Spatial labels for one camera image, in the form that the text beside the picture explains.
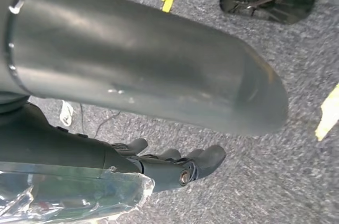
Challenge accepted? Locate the white power strip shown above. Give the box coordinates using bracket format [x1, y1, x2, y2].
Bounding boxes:
[59, 100, 74, 128]

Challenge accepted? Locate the clear plastic wrap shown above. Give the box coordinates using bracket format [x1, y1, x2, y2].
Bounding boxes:
[0, 162, 156, 224]

